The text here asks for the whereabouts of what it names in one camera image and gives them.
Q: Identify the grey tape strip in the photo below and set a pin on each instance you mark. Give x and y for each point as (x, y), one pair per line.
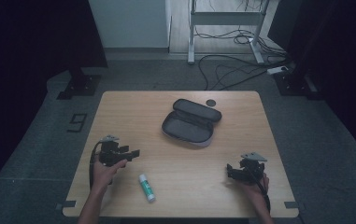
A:
(292, 204)
(68, 204)

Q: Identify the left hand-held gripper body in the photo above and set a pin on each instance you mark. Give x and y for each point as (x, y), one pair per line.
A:
(109, 154)

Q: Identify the black stand base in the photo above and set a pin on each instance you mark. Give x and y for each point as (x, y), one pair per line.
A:
(294, 84)
(80, 85)

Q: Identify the round black table grommet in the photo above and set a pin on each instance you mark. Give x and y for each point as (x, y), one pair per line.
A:
(211, 102)

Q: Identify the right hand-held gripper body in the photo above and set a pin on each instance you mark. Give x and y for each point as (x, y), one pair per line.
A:
(251, 166)

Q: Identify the dark grey pencil case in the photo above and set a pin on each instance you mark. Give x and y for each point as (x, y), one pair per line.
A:
(188, 127)

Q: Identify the white metal desk frame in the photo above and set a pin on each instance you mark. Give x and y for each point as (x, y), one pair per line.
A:
(225, 18)

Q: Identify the dark curtain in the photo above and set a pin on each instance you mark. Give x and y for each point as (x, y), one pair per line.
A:
(26, 62)
(337, 62)

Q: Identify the person's right hand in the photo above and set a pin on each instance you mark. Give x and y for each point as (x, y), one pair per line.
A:
(255, 188)

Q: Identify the person's left hand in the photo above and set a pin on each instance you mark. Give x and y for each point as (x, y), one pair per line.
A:
(104, 174)

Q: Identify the white green glue stick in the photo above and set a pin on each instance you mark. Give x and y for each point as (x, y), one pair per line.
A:
(147, 187)

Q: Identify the white power strip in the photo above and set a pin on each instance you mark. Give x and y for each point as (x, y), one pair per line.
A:
(277, 70)

